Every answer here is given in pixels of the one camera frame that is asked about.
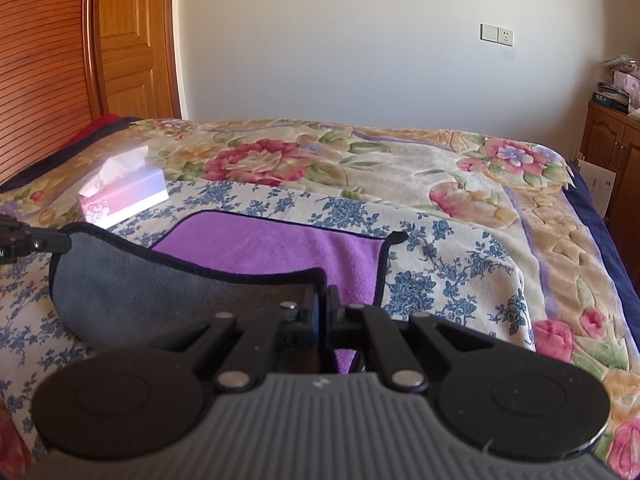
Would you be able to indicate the wooden cabinet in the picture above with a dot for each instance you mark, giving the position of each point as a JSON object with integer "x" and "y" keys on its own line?
{"x": 612, "y": 145}

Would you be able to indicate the white wall socket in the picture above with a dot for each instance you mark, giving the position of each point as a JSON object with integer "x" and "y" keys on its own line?
{"x": 506, "y": 36}

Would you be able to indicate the purple and grey towel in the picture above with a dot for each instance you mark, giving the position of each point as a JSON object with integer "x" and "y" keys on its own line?
{"x": 280, "y": 252}

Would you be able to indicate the white blue-flowered sheet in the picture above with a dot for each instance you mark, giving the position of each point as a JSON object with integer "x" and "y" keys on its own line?
{"x": 450, "y": 270}

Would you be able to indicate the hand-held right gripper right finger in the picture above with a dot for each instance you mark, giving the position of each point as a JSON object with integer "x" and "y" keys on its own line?
{"x": 336, "y": 328}

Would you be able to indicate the pink tissue box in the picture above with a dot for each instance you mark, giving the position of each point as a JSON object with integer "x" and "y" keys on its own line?
{"x": 127, "y": 192}

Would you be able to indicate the red cloth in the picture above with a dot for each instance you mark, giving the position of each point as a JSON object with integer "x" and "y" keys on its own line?
{"x": 97, "y": 127}

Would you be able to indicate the white wall switch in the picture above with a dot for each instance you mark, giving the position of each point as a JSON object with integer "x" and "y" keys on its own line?
{"x": 489, "y": 32}

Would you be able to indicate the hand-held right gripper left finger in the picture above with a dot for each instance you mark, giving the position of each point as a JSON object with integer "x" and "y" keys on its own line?
{"x": 314, "y": 321}

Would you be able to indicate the louvered wooden wardrobe door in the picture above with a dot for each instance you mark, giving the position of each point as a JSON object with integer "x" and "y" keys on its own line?
{"x": 40, "y": 60}

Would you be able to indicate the stack of books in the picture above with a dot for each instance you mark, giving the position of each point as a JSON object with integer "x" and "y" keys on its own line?
{"x": 611, "y": 99}

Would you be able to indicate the panelled wooden door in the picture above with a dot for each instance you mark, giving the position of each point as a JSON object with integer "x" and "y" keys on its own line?
{"x": 132, "y": 35}

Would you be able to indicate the beige floral blanket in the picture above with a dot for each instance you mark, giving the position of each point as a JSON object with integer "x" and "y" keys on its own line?
{"x": 400, "y": 165}

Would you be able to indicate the white cardboard sheet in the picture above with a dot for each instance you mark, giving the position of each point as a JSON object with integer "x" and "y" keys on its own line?
{"x": 596, "y": 185}

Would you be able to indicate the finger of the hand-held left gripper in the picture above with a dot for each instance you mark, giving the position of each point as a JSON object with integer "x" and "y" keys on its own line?
{"x": 35, "y": 245}

